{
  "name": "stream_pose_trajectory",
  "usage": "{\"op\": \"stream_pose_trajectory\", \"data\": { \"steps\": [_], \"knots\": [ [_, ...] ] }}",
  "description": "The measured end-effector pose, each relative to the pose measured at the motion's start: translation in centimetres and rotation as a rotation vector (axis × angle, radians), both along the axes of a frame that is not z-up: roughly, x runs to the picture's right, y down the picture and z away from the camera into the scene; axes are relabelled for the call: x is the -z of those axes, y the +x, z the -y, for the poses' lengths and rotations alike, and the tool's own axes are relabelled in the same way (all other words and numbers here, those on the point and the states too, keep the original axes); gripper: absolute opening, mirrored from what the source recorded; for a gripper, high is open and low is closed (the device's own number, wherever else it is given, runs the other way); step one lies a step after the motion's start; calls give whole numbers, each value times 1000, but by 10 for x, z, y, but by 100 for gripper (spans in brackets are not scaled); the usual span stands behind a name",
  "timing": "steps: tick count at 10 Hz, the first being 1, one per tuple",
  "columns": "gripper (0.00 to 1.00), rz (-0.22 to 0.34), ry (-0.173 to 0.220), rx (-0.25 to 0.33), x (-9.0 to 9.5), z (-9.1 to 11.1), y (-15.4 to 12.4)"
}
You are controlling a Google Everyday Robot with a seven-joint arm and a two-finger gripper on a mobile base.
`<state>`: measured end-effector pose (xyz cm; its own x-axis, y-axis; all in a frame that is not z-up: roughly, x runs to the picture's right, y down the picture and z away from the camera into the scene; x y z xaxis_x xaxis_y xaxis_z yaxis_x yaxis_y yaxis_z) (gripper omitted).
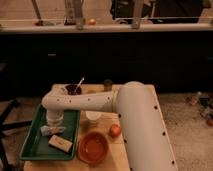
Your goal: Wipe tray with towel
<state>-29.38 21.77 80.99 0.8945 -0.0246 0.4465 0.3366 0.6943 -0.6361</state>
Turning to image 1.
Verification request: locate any light blue towel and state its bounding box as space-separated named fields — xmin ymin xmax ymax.
xmin=40 ymin=125 xmax=66 ymax=136

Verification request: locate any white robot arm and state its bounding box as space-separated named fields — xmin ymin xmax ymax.
xmin=42 ymin=81 xmax=178 ymax=171

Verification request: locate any green plastic tray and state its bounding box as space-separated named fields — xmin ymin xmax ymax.
xmin=20 ymin=105 xmax=80 ymax=161

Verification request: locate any beige sponge block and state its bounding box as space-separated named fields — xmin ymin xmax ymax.
xmin=49 ymin=135 xmax=72 ymax=152

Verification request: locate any dark red bowl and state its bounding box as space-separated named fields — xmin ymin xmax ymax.
xmin=65 ymin=84 xmax=82 ymax=95

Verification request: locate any white cup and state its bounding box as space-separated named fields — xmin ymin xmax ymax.
xmin=86 ymin=111 xmax=101 ymax=126

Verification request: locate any white spoon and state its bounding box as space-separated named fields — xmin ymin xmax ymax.
xmin=75 ymin=77 xmax=85 ymax=94

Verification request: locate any orange bowl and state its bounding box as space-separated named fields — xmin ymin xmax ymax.
xmin=77 ymin=132 xmax=109 ymax=165

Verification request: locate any black office chair base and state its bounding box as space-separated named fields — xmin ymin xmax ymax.
xmin=0 ymin=99 xmax=31 ymax=171

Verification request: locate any wooden table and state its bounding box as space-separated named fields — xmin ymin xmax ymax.
xmin=23 ymin=83 xmax=174 ymax=171

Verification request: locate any orange fruit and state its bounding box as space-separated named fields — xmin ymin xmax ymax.
xmin=108 ymin=124 xmax=121 ymax=138

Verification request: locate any dark small jar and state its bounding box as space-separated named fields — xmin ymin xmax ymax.
xmin=103 ymin=79 xmax=113 ymax=91

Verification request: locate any small orange ball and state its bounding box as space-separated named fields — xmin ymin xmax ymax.
xmin=88 ymin=18 xmax=97 ymax=25

